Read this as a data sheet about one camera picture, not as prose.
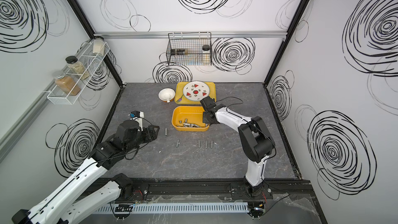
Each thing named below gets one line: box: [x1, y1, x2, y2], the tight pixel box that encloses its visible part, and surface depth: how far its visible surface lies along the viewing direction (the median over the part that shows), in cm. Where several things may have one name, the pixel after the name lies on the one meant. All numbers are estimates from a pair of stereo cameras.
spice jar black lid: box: [65, 55, 91, 80], surface depth 72 cm
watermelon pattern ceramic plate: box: [182, 80, 210, 101], surface depth 118 cm
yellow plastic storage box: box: [171, 105, 210, 132], surface depth 100 cm
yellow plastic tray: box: [174, 81, 217, 105], surface depth 115 cm
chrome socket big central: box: [182, 122, 202, 128], surface depth 98 cm
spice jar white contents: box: [92, 35, 105, 56], surface depth 88 cm
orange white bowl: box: [158, 87, 176, 104], surface depth 112 cm
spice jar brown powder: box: [52, 70, 82, 97], surface depth 66 cm
